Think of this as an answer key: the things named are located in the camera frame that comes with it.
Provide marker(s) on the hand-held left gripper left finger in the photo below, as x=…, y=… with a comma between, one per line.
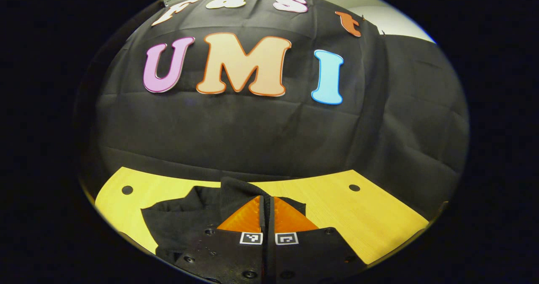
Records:
x=227, y=254

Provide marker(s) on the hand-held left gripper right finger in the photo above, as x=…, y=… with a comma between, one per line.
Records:
x=311, y=254

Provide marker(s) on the black button shirt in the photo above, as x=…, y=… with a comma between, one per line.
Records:
x=181, y=221

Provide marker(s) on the black backdrop cloth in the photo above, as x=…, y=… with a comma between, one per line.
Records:
x=252, y=136

